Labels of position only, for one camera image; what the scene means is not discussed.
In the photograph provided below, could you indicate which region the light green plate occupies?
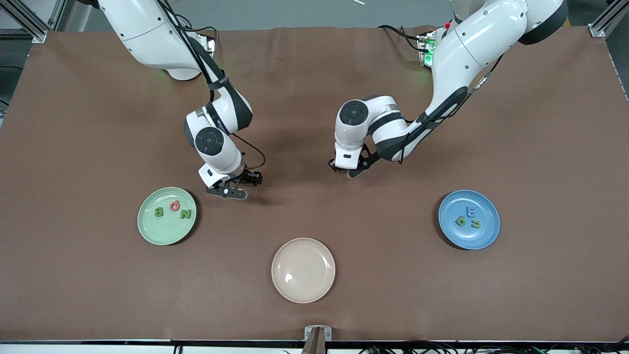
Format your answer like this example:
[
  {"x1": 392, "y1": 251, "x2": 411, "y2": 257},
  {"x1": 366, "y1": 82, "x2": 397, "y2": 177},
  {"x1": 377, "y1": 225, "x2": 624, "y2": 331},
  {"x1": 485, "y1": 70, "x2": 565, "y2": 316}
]
[{"x1": 137, "y1": 187, "x2": 198, "y2": 246}]

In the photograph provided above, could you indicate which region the beige plate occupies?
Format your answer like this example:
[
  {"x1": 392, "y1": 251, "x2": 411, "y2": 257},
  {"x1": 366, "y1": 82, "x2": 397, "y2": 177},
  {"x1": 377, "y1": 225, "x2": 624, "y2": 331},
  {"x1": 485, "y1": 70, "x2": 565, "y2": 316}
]
[{"x1": 271, "y1": 237, "x2": 336, "y2": 304}]

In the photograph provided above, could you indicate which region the left base box green light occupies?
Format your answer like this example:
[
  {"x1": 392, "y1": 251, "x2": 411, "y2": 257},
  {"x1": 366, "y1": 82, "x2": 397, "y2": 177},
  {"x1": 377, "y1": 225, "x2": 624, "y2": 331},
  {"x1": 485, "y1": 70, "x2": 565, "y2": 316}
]
[{"x1": 417, "y1": 30, "x2": 438, "y2": 68}]

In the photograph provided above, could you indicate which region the blue plate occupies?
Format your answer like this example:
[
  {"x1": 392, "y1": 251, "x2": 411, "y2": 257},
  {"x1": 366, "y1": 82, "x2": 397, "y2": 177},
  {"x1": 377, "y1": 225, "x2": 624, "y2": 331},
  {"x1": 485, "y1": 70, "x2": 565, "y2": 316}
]
[{"x1": 438, "y1": 190, "x2": 501, "y2": 250}]

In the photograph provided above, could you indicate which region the brown table mat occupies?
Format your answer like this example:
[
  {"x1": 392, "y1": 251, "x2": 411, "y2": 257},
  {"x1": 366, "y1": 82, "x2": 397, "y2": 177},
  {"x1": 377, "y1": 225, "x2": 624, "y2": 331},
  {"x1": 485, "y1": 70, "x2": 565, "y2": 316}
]
[{"x1": 0, "y1": 26, "x2": 629, "y2": 342}]

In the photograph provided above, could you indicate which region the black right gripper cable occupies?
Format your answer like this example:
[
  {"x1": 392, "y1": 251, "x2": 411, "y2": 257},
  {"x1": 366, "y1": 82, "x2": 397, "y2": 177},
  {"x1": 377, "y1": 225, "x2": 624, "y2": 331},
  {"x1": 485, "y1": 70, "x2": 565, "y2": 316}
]
[{"x1": 157, "y1": 0, "x2": 267, "y2": 173}]

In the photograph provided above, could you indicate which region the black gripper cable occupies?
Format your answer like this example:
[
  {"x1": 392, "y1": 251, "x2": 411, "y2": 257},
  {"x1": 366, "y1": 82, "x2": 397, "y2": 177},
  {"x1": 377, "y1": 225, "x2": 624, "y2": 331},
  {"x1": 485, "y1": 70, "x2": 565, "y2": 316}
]
[
  {"x1": 157, "y1": 0, "x2": 267, "y2": 173},
  {"x1": 398, "y1": 54, "x2": 504, "y2": 165}
]

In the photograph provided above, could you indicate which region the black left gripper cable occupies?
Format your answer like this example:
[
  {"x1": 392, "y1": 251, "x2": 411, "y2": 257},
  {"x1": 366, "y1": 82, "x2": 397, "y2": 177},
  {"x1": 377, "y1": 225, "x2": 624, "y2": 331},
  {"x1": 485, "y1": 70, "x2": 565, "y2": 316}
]
[{"x1": 398, "y1": 54, "x2": 504, "y2": 165}]

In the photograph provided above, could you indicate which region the black left base cable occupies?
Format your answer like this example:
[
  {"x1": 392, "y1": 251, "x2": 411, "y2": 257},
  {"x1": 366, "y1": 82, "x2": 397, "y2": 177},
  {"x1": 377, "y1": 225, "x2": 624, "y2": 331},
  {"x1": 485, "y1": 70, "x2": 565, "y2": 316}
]
[{"x1": 377, "y1": 25, "x2": 424, "y2": 52}]

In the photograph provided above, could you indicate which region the black base cable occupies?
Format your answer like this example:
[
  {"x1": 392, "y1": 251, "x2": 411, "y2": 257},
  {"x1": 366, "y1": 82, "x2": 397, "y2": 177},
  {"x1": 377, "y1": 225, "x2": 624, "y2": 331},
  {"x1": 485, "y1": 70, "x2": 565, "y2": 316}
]
[
  {"x1": 377, "y1": 25, "x2": 424, "y2": 52},
  {"x1": 172, "y1": 15, "x2": 218, "y2": 36}
]

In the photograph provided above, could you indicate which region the black right base cable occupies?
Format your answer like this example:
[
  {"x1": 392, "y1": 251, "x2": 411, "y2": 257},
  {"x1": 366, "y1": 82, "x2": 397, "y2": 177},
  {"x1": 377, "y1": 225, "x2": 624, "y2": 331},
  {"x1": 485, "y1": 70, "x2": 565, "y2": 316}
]
[{"x1": 172, "y1": 15, "x2": 218, "y2": 36}]

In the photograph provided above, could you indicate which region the metal camera pole mount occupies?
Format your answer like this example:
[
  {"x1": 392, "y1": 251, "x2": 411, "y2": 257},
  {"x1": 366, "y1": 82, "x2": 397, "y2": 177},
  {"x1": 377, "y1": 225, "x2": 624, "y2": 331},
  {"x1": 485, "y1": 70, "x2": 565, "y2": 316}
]
[{"x1": 301, "y1": 326, "x2": 333, "y2": 354}]

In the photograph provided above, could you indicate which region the tangled cable bundle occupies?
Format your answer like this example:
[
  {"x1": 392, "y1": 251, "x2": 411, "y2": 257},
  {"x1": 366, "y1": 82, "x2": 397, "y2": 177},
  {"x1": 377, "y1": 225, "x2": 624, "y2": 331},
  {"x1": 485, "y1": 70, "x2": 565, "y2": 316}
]
[{"x1": 359, "y1": 342, "x2": 629, "y2": 354}]

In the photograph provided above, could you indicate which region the aluminium frame profile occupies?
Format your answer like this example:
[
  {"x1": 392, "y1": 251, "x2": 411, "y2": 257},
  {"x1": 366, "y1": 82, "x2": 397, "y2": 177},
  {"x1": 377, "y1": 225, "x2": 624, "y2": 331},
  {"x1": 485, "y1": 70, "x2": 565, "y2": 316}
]
[
  {"x1": 0, "y1": 0, "x2": 67, "y2": 44},
  {"x1": 588, "y1": 0, "x2": 629, "y2": 38}
]

